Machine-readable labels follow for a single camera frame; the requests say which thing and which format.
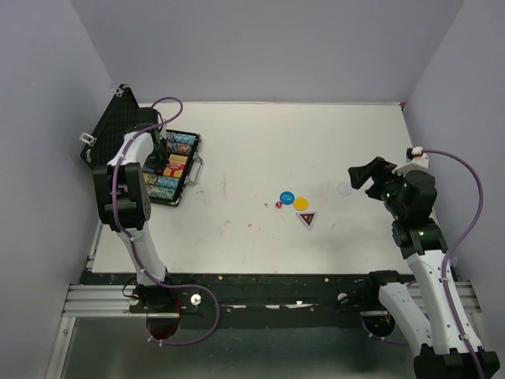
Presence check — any black aluminium base frame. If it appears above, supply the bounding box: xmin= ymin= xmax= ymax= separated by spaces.
xmin=58 ymin=270 xmax=484 ymax=331

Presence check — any blue small blind button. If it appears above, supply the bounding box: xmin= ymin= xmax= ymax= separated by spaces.
xmin=279 ymin=191 xmax=295 ymax=205

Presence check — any red green chip row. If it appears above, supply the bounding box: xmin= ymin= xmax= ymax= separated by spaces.
xmin=148 ymin=186 xmax=175 ymax=201

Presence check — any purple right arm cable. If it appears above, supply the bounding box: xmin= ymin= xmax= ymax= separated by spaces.
xmin=361 ymin=148 xmax=484 ymax=379

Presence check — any triangular all in button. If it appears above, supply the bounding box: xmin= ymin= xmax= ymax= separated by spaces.
xmin=296 ymin=212 xmax=318 ymax=230

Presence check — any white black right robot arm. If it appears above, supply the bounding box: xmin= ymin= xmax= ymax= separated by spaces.
xmin=348 ymin=152 xmax=500 ymax=378

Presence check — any poker chip row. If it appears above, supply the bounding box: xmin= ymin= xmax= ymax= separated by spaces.
xmin=166 ymin=132 xmax=196 ymax=144
xmin=167 ymin=141 xmax=193 ymax=156

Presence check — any yellow round button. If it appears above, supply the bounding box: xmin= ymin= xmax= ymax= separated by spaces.
xmin=293 ymin=197 xmax=309 ymax=212

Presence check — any red texas holdem card deck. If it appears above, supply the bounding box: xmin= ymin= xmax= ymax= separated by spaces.
xmin=163 ymin=154 xmax=188 ymax=178

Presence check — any top poker chip row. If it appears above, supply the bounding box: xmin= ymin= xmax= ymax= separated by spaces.
xmin=166 ymin=132 xmax=196 ymax=144

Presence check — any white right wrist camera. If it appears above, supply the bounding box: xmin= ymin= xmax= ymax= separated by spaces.
xmin=392 ymin=147 xmax=429 ymax=176

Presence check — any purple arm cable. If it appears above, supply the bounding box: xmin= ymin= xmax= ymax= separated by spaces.
xmin=111 ymin=96 xmax=220 ymax=348
xmin=361 ymin=148 xmax=484 ymax=379

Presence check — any yellow blue chip row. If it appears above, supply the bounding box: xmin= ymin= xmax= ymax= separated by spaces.
xmin=144 ymin=173 xmax=179 ymax=190

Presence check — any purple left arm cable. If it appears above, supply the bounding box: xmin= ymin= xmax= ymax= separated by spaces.
xmin=111 ymin=96 xmax=220 ymax=348

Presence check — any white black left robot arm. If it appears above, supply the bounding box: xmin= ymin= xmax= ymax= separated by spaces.
xmin=89 ymin=107 xmax=175 ymax=312

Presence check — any clear dealer button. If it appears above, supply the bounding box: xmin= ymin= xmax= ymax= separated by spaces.
xmin=337 ymin=182 xmax=353 ymax=197

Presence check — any black poker set case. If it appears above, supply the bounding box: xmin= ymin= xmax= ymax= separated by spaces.
xmin=80 ymin=84 xmax=201 ymax=207

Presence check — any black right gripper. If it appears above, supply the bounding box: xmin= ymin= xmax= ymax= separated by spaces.
xmin=349 ymin=156 xmax=408 ymax=219

